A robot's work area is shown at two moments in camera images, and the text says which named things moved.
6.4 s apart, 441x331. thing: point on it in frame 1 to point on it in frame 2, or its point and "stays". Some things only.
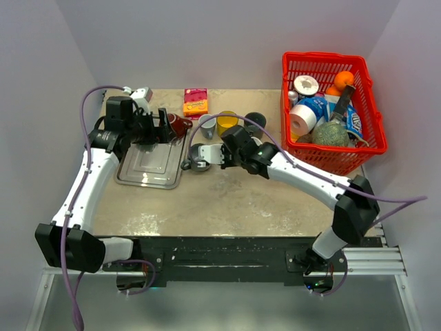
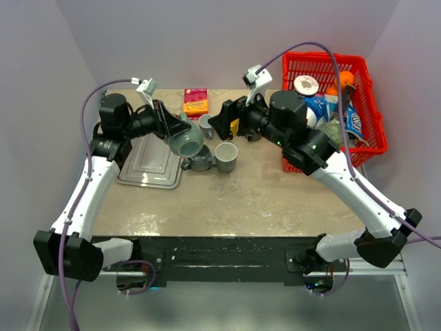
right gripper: x=227 y=163 to x=221 y=122
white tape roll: x=306 y=85 stays
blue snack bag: x=353 y=121 stays
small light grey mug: x=208 y=128 stays
